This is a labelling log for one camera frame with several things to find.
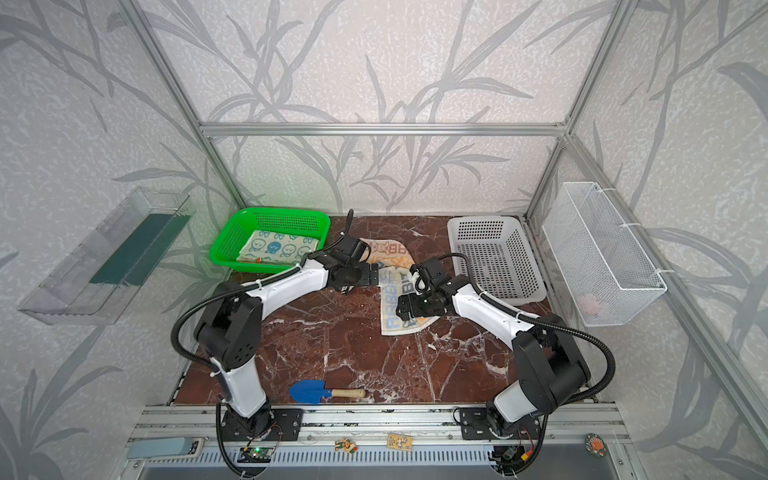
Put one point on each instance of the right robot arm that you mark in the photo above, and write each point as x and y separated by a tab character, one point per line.
555	365

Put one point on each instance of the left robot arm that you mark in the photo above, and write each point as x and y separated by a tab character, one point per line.
223	332

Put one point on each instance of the white plastic basket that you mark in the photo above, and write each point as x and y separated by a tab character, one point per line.
495	251

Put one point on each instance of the grey flat device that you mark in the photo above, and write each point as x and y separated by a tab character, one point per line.
166	448

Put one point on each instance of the blue patterned towel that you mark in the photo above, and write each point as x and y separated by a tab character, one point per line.
265	247

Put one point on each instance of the right controller board with wires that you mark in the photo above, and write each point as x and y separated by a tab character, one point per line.
510	457

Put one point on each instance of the white wire wall basket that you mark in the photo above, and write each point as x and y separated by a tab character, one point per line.
598	253

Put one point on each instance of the green plastic basket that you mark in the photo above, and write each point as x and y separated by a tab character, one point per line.
241	225

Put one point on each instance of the small orange green trinket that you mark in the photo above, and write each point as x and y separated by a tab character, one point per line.
346	445

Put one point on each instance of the green led circuit board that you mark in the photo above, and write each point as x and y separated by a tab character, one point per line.
255	455

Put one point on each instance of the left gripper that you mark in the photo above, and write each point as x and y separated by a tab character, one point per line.
367	275

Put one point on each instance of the pink object in wire basket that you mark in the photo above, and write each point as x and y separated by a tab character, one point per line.
590	305

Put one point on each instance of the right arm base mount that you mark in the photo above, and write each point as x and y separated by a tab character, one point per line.
476	423

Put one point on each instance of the round orange gadget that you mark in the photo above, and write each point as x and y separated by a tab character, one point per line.
595	445

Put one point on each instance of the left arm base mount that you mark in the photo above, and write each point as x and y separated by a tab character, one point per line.
277	425

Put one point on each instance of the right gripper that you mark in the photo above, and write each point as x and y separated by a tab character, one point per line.
411	303

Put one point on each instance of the blue trowel wooden handle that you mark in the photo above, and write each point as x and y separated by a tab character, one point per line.
314	392

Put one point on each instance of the small yellow circuit board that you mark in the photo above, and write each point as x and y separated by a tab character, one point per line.
399	442

